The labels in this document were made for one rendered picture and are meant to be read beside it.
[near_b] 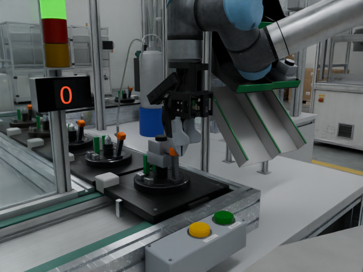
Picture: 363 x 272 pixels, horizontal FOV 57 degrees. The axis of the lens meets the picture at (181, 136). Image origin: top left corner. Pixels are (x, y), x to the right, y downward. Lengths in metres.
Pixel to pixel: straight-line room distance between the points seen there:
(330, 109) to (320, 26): 4.28
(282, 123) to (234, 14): 0.60
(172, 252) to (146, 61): 1.26
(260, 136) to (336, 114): 3.97
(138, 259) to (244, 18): 0.47
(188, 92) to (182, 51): 0.08
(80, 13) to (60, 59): 11.60
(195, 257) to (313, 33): 0.48
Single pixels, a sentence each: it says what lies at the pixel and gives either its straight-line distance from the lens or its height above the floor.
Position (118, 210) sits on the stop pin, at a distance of 0.78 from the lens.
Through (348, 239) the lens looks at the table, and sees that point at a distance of 0.92.
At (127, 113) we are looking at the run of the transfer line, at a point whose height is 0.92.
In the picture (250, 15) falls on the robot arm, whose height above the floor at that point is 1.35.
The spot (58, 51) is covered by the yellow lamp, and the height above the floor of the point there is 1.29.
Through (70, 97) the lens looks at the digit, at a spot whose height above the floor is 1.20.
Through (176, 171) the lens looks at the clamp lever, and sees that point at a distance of 0.78.
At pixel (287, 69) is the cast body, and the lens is 1.05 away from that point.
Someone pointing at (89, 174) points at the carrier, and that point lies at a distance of 0.94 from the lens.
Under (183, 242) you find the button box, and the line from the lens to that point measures 0.62.
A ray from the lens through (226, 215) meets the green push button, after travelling 0.69.
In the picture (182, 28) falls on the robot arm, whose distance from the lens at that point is 0.68.
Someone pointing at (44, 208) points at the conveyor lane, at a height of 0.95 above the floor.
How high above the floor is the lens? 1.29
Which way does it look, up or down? 14 degrees down
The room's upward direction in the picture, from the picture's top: straight up
